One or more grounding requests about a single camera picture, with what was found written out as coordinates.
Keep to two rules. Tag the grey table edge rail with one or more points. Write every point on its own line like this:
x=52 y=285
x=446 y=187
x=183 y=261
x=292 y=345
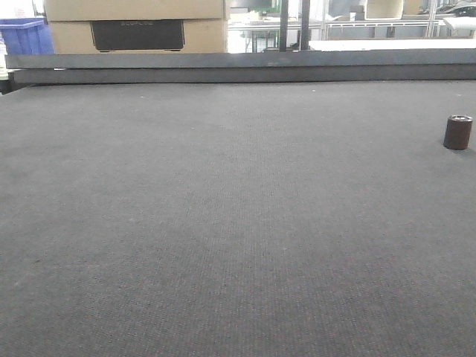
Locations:
x=268 y=67

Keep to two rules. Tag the cardboard box with black window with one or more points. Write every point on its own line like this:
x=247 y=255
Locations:
x=154 y=26

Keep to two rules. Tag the black vertical post pair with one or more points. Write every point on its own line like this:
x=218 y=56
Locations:
x=302 y=26

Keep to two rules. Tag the small dark brown cylinder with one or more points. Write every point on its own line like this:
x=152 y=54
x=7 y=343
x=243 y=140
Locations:
x=458 y=131

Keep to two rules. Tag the blue plastic crate in background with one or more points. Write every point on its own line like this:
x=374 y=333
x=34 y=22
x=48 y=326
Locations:
x=27 y=36

